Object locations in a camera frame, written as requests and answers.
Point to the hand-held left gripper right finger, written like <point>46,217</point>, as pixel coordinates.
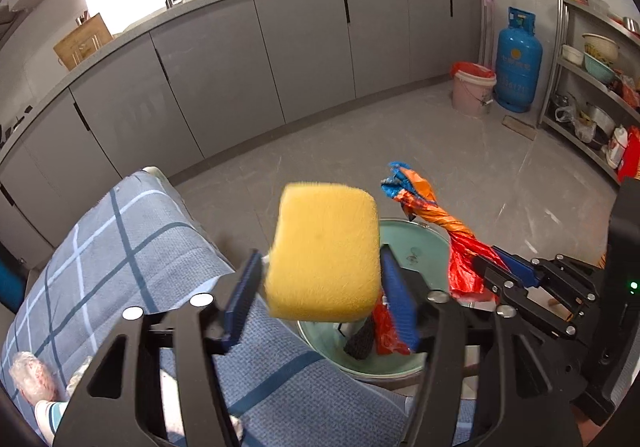
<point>400,302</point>

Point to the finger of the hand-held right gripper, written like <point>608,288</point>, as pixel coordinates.
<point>492,277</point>
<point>520,267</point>

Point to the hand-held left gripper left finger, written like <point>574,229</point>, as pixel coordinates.
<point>240,297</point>

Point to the red plastic bag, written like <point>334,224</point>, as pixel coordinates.
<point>387,332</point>

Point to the mint green basin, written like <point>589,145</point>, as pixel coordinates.
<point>417,252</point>

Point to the black mesh net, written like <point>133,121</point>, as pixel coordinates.
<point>360,342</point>

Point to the orange and blue plastic bag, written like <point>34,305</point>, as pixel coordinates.
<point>435,212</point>

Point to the yellow sponge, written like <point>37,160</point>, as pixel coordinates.
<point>320,252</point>

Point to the blue plaid cloth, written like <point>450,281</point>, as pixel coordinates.
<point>125,267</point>

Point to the small wooden board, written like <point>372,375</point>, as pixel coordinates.
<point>519,127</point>

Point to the red and white bottle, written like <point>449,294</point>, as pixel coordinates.
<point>617,147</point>

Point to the metal pot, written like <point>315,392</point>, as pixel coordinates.
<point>600,119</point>

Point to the pink plastic bucket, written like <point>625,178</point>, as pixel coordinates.
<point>472,94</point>

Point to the red bucket liner bag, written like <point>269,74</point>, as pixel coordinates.
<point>472,70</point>

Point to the green bowl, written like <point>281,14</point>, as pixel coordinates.
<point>599,69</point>

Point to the white bowl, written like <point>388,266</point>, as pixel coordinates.
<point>573,55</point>

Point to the grey kitchen base cabinets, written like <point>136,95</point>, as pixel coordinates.
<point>210,67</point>

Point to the cream patterned bowl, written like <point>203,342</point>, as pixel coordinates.
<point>600,44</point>

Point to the metal shelf rack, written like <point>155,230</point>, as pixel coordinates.
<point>562,27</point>

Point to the wooden cutting board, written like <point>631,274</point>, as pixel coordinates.
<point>82,44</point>

